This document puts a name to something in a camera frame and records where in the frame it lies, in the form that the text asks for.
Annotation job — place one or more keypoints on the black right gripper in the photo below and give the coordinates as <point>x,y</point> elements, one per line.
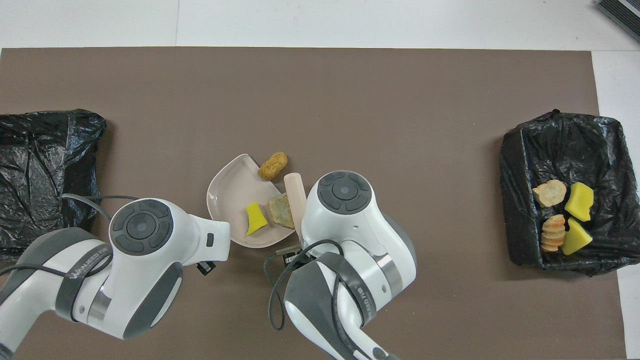
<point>291,259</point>

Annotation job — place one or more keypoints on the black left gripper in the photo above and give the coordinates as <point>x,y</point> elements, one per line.
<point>206,267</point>

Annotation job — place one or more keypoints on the orange striped croissant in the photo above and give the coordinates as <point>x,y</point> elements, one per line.
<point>281,210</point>

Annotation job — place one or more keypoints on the small yellow sponge wedge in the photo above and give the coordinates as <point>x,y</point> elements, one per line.
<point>255,218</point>

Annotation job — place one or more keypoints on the beige brush with black bristles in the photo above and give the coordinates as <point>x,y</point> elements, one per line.
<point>296,200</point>

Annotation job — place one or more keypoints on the beige plastic dustpan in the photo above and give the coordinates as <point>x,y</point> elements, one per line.
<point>232,195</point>

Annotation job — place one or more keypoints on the brown oval bread roll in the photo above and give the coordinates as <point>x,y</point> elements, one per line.
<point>272,166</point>

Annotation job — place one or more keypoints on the lumpy beige bread piece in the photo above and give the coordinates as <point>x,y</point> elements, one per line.
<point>553,233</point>

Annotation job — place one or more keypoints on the wedge beige bread piece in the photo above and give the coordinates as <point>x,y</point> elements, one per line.
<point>550,192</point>

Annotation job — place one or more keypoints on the notched yellow sponge piece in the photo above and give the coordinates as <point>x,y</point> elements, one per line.
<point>576,239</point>

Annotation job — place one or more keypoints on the yellow sponge with green layer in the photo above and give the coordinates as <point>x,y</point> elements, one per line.
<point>580,201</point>

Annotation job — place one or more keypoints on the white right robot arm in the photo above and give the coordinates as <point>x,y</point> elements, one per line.
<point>350,240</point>

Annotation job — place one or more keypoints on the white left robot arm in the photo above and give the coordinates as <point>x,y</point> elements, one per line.
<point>140,260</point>

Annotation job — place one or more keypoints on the black bag lined bin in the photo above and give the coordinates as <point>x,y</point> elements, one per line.
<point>565,150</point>
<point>45,160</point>

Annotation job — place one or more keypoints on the large brown table mat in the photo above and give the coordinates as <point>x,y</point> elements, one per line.
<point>400,125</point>

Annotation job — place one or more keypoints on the dark grey ribbed object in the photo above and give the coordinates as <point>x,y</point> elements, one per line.
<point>620,12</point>

